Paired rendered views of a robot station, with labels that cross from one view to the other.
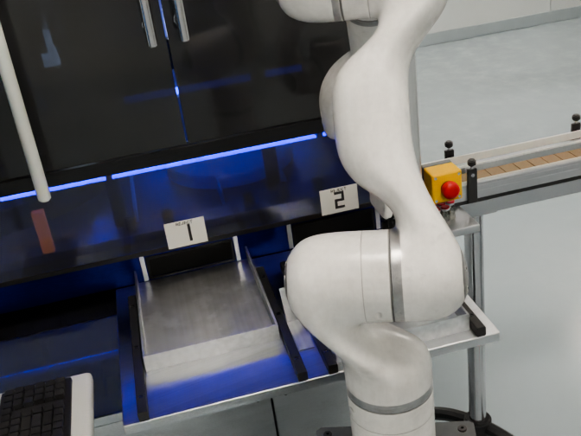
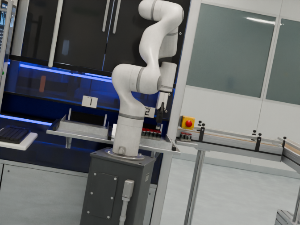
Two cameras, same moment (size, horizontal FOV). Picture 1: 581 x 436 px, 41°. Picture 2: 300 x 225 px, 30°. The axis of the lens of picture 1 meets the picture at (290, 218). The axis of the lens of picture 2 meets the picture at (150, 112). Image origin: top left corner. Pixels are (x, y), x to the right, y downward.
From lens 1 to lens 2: 1.81 m
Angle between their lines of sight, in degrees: 22
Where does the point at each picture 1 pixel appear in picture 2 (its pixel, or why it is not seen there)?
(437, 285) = (149, 78)
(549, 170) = (234, 141)
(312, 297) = (117, 73)
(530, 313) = not seen: outside the picture
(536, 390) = not seen: outside the picture
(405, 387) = (134, 110)
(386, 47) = (159, 23)
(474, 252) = (197, 167)
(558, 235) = not seen: outside the picture
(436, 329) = (159, 143)
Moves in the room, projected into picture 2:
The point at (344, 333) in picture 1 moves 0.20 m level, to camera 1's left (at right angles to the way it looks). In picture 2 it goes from (122, 88) to (80, 80)
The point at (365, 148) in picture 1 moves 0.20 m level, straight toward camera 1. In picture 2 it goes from (145, 44) to (134, 41)
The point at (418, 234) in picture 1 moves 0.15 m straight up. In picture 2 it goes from (149, 65) to (156, 33)
